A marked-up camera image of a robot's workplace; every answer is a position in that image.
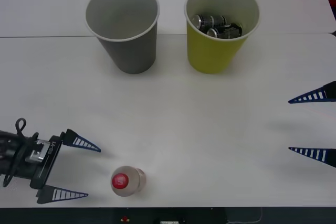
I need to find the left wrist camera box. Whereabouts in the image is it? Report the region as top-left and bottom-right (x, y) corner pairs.
(25, 139), (51, 165)

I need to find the grey plastic bin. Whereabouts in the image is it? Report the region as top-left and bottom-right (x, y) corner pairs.
(85, 0), (160, 74)

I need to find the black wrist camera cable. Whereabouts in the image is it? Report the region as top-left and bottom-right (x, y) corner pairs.
(2, 118), (40, 187)

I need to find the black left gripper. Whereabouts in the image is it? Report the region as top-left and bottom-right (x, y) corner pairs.
(13, 129), (102, 205)

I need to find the yellow-green plastic bin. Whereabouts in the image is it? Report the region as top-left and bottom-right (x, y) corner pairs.
(184, 0), (260, 74)

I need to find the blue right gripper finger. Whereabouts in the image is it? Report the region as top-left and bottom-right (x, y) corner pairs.
(288, 146), (336, 168)
(287, 80), (336, 104)

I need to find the clear bottle with red cap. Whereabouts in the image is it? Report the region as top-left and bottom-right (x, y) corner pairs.
(110, 165), (146, 197)

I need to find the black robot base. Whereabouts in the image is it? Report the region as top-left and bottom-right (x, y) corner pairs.
(0, 207), (336, 224)

